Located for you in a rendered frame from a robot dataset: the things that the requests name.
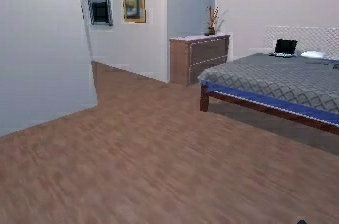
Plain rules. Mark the white pillow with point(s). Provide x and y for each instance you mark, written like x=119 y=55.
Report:
x=313 y=54

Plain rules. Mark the brown chest of drawers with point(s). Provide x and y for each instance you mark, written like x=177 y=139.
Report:
x=198 y=56

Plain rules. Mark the dark framed picture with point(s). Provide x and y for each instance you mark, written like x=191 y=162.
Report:
x=100 y=12

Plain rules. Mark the dark vase with dried twigs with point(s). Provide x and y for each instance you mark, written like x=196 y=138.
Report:
x=213 y=20

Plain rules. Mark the black open laptop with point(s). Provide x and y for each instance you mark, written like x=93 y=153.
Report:
x=285 y=47

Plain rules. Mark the grey quilted wooden bed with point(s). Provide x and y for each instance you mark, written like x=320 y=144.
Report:
x=287 y=83

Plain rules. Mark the gold framed picture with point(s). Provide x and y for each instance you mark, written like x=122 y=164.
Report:
x=134 y=10

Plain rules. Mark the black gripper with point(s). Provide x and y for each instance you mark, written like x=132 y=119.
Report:
x=301 y=222

